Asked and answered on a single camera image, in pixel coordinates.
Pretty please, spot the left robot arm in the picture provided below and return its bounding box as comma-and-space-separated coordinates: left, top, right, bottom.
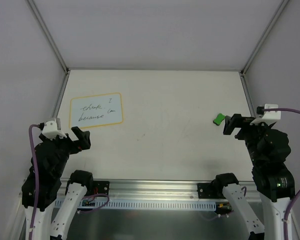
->
21, 126, 94, 240

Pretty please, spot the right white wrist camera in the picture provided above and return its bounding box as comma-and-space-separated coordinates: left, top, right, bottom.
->
250, 103, 281, 126

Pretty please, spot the white slotted cable duct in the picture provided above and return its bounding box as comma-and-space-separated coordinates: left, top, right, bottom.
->
54, 197, 217, 212

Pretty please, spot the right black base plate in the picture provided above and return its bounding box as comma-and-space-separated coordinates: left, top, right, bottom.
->
196, 182, 218, 199

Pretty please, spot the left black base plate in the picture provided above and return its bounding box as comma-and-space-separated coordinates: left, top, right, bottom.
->
92, 180, 110, 195

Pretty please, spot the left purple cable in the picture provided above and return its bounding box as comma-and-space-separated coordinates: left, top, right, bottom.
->
28, 123, 45, 240

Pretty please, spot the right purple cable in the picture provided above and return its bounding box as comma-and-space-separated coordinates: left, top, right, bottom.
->
263, 107, 300, 240

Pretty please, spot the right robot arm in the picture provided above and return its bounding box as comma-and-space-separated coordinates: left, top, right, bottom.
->
210, 113, 295, 240

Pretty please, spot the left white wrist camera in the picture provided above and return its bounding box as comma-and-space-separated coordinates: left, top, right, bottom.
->
41, 117, 67, 140

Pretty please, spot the purple cable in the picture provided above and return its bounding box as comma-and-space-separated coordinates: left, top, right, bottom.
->
28, 123, 45, 240
263, 107, 300, 240

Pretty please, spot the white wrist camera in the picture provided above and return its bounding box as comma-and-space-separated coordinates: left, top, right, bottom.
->
250, 103, 281, 126
41, 117, 67, 140

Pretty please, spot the green whiteboard eraser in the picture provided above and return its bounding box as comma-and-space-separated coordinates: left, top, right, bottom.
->
213, 113, 226, 126

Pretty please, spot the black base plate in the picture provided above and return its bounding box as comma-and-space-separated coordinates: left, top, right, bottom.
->
92, 180, 110, 195
196, 182, 218, 199

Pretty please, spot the aluminium mounting rail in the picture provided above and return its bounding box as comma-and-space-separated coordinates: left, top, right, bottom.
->
59, 178, 261, 202

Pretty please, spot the yellow framed small whiteboard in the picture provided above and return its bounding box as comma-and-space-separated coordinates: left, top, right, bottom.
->
69, 92, 124, 129

